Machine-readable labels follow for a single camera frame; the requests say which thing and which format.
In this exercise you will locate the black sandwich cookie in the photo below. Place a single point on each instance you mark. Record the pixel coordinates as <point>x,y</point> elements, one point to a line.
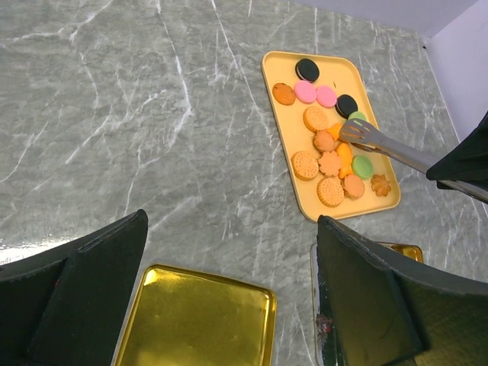
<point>346,105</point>
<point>307,70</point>

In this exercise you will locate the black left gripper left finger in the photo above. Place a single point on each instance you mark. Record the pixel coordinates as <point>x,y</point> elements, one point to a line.
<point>66,305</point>

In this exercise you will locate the brown oval cookie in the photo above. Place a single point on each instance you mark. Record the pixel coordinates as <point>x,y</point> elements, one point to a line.
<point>324,141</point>

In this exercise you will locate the orange fish cookie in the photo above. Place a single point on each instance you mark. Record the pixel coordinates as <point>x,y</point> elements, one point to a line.
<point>344,151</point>
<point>334,131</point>

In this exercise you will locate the metal serving tongs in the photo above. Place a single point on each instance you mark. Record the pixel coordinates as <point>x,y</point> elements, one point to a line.
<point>365,136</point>

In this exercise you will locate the gold tin lid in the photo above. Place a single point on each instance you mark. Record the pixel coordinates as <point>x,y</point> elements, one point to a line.
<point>188,317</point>

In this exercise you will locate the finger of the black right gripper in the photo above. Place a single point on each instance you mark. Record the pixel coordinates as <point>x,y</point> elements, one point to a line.
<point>467,162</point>

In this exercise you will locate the tan flower cookie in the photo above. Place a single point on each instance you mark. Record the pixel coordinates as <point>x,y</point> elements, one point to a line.
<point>380,185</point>

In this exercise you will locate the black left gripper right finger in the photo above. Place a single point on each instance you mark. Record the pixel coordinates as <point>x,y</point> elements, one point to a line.
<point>448,313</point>

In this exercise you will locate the green macaron cookie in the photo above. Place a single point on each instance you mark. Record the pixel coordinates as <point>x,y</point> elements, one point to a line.
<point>357,115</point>
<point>362,167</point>

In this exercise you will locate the orange flower cookie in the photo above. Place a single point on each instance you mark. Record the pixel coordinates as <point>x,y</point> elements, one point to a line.
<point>330,163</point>

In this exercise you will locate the brown round cookie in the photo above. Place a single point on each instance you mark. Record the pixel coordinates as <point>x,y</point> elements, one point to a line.
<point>353,186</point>

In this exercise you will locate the brown chocolate chip cookie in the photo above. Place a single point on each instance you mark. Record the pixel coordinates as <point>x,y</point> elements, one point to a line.
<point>283,94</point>

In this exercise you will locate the round biscuit sandwich cookie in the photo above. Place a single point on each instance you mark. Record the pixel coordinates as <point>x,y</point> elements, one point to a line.
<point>315,119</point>
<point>330,191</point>
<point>305,165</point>

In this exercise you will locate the pink macaron cookie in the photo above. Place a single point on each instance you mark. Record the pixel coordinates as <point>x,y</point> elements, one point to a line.
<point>305,91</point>
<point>326,96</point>

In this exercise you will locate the black gold cookie tin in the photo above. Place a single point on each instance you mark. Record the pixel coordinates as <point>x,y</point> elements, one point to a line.
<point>328,348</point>

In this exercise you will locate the yellow cookie tray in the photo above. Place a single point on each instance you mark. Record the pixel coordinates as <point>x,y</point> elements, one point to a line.
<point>341,75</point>

